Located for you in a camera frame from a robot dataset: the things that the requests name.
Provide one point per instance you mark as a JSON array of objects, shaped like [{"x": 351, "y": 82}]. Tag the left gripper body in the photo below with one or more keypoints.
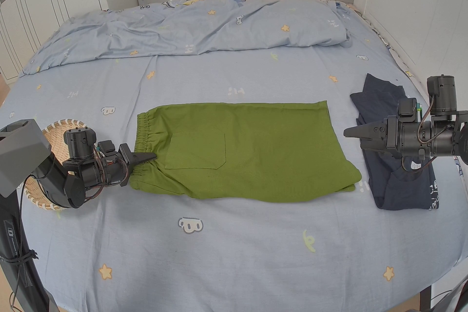
[{"x": 113, "y": 171}]

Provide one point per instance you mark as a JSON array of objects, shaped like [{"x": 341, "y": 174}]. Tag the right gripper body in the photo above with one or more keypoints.
[{"x": 413, "y": 138}]

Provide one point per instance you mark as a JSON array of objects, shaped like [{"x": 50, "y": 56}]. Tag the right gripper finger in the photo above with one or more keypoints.
[
  {"x": 378, "y": 146},
  {"x": 371, "y": 131}
]

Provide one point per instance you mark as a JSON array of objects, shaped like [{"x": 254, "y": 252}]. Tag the green shorts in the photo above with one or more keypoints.
[{"x": 256, "y": 149}]

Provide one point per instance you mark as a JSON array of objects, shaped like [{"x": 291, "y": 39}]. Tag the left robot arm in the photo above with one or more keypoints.
[{"x": 22, "y": 157}]

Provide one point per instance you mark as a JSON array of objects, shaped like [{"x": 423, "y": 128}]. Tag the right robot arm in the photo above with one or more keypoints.
[{"x": 444, "y": 91}]

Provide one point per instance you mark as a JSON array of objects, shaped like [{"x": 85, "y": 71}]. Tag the round woven basket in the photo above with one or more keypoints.
[{"x": 55, "y": 137}]

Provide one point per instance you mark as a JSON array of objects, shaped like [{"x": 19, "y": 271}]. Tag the bed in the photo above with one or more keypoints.
[{"x": 234, "y": 248}]

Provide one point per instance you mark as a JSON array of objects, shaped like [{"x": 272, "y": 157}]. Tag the dark blue T-shirt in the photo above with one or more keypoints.
[{"x": 395, "y": 190}]

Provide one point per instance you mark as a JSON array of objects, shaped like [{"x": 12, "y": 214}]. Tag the pale blue quilt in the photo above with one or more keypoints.
[{"x": 219, "y": 29}]

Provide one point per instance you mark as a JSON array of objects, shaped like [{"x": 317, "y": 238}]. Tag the white wardrobe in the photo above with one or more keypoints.
[{"x": 36, "y": 10}]

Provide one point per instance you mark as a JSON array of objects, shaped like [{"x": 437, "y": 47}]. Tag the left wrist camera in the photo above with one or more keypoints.
[{"x": 106, "y": 148}]

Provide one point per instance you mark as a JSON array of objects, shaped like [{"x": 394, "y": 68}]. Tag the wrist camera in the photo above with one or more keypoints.
[
  {"x": 406, "y": 107},
  {"x": 106, "y": 148}
]

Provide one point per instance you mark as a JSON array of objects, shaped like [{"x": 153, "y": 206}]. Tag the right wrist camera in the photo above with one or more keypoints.
[{"x": 406, "y": 107}]

